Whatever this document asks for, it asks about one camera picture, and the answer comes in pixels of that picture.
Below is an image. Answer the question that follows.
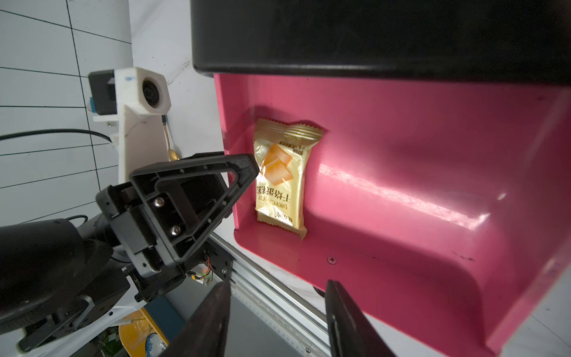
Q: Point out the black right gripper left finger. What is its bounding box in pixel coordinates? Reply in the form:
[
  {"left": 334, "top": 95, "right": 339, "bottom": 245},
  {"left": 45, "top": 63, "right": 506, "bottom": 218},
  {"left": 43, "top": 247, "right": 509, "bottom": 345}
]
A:
[{"left": 161, "top": 281, "right": 231, "bottom": 357}]

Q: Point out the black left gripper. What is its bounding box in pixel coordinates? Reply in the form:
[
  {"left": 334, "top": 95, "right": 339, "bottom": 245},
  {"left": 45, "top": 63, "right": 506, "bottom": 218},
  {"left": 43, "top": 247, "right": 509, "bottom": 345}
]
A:
[{"left": 79, "top": 153, "right": 258, "bottom": 303}]

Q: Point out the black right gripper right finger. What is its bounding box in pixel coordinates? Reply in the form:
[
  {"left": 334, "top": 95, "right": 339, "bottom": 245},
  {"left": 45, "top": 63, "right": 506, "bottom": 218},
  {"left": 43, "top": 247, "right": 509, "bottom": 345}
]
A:
[{"left": 325, "top": 281, "right": 396, "bottom": 357}]

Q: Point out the gold cookie packet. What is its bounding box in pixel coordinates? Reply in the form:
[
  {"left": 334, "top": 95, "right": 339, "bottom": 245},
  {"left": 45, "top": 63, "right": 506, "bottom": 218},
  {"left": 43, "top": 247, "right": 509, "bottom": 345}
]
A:
[{"left": 254, "top": 118, "right": 324, "bottom": 239}]

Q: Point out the pink top drawer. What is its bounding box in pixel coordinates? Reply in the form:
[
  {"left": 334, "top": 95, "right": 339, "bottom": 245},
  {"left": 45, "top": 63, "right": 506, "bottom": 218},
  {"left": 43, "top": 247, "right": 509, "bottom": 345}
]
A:
[{"left": 215, "top": 74, "right": 570, "bottom": 356}]

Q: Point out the black drawer cabinet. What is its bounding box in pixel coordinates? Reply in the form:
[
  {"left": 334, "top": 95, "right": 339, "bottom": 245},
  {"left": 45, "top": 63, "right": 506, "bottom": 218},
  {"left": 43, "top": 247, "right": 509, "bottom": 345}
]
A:
[{"left": 190, "top": 1, "right": 570, "bottom": 86}]

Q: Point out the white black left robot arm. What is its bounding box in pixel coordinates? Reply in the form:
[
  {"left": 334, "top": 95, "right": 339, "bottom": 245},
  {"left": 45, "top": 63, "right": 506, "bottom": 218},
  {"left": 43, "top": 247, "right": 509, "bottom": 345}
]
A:
[{"left": 1, "top": 153, "right": 258, "bottom": 355}]

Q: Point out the gold spoon blue handle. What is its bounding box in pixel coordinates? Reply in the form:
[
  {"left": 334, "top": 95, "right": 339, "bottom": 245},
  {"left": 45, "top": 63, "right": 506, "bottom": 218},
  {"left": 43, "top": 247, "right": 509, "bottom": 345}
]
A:
[{"left": 161, "top": 115, "right": 180, "bottom": 162}]

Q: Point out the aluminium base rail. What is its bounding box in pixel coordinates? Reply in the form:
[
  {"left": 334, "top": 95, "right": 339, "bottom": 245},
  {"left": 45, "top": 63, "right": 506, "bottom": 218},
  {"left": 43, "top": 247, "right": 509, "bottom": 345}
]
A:
[{"left": 208, "top": 234, "right": 331, "bottom": 356}]

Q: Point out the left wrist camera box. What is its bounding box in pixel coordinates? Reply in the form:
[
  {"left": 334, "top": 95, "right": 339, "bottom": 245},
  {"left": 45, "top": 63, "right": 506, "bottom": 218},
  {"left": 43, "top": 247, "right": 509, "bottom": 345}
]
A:
[{"left": 88, "top": 67, "right": 171, "bottom": 184}]

